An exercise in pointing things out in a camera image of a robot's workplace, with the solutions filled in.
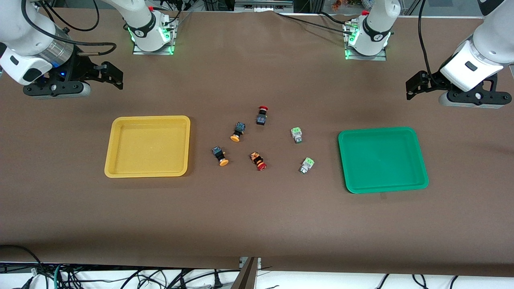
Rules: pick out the green push button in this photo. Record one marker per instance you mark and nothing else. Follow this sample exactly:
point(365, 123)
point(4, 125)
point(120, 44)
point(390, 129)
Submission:
point(296, 135)
point(306, 165)

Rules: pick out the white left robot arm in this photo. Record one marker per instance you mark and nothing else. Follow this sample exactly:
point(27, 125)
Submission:
point(488, 48)

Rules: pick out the red button orange body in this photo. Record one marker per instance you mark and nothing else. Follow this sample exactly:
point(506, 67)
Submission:
point(258, 160)

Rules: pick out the red button black body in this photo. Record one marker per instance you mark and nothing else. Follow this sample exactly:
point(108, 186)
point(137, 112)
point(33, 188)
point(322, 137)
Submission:
point(262, 115)

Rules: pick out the dark table support beam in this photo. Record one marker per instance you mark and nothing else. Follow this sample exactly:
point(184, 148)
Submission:
point(245, 277)

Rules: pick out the aluminium frame rail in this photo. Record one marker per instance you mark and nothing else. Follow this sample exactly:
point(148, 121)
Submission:
point(264, 5)

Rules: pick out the yellow plastic tray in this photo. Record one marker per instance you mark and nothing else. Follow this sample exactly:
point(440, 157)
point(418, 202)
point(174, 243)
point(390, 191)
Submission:
point(147, 146)

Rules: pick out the yellow push button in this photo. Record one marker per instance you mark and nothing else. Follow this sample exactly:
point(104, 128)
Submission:
point(220, 155)
point(238, 131)

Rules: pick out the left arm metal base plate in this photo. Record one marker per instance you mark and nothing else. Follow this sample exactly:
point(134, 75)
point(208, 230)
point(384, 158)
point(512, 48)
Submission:
point(366, 57)

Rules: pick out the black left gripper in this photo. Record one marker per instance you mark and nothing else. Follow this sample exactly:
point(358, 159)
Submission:
point(434, 81)

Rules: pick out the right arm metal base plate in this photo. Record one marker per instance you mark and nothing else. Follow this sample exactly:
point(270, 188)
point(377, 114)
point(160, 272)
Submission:
point(170, 38)

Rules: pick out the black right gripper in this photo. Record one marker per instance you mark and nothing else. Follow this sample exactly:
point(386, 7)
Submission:
point(81, 67)

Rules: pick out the brown table mat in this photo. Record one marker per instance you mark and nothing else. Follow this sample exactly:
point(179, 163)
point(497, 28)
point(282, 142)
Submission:
point(257, 220)

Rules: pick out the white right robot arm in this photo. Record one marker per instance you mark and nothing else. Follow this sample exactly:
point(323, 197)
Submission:
point(24, 28)

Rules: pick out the green plastic tray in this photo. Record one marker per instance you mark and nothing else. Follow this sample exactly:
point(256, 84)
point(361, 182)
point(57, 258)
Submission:
point(382, 159)

